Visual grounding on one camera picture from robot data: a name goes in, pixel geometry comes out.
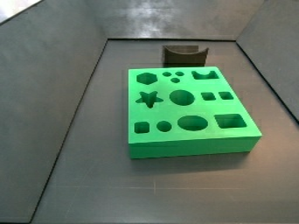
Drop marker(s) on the green shape sorter board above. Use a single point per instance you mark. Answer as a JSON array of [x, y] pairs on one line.
[[184, 113]]

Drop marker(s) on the black curved fixture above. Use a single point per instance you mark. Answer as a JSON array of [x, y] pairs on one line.
[[183, 56]]

